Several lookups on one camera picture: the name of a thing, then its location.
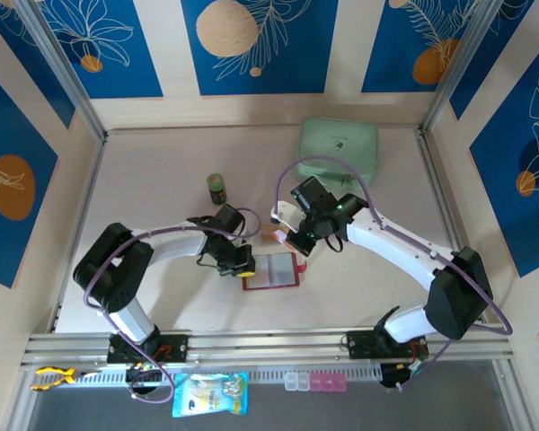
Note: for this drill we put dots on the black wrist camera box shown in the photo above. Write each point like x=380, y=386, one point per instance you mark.
x=229, y=218
x=311, y=194

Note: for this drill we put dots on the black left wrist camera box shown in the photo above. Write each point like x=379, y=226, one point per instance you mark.
x=229, y=218

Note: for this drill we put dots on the blue snack bag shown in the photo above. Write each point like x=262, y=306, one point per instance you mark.
x=211, y=395

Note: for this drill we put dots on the aluminium side rail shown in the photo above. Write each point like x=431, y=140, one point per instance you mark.
x=82, y=202
x=435, y=179

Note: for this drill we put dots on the mint green zip pouch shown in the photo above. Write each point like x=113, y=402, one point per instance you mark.
x=337, y=139

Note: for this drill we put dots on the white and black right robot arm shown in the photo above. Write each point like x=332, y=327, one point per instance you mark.
x=395, y=244

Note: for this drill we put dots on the aluminium frame post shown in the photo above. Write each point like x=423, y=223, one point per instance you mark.
x=458, y=67
x=66, y=67

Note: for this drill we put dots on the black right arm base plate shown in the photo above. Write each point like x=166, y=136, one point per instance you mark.
x=359, y=343

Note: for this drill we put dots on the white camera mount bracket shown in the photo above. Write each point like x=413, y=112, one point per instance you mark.
x=285, y=214

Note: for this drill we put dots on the clear and pink pill organiser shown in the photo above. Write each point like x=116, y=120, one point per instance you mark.
x=314, y=382

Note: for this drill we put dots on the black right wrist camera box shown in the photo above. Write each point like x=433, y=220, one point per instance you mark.
x=311, y=194

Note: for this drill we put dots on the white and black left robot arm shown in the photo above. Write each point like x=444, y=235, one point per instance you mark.
x=117, y=269

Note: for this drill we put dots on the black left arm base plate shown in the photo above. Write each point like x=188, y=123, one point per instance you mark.
x=175, y=348

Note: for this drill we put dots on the aluminium mounting rail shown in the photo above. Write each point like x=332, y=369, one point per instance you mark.
x=269, y=345

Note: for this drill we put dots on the small green bottle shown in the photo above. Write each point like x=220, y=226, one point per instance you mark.
x=217, y=188

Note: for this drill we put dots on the red leather card holder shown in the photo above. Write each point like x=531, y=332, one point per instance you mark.
x=269, y=269

